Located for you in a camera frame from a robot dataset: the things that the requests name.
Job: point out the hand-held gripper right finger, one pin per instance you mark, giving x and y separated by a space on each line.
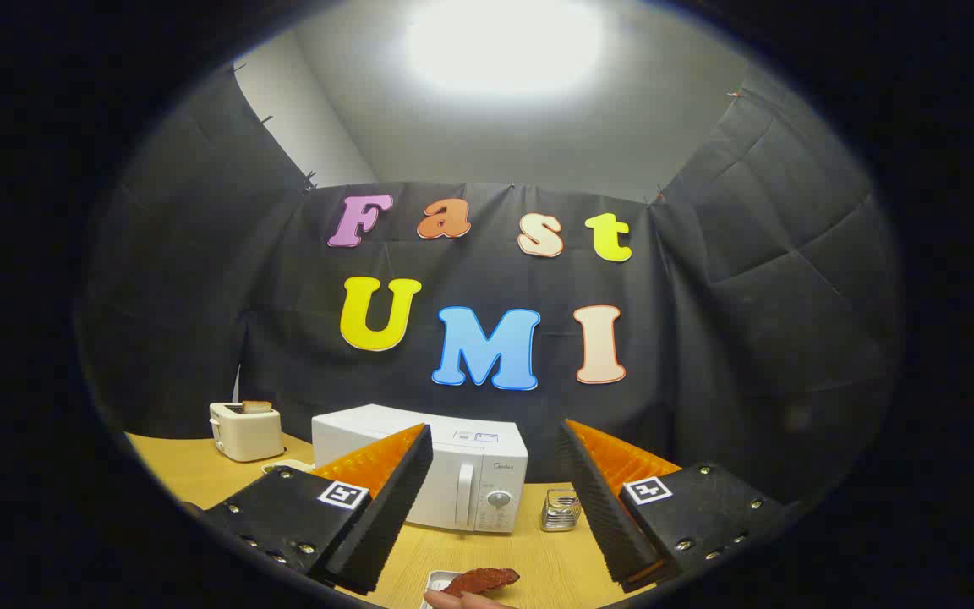
601 507

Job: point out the white divided snack plate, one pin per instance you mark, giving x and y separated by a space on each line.
288 466

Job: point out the white toaster oven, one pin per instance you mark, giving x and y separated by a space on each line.
487 474

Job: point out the small white tray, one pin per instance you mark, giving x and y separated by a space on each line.
435 578

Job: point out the toasted bread slice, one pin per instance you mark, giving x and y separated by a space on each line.
256 407

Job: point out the cream pop-up toaster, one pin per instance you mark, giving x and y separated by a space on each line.
246 436

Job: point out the reddish brown sausage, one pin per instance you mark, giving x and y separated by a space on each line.
483 580

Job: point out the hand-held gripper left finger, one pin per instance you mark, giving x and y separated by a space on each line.
394 516

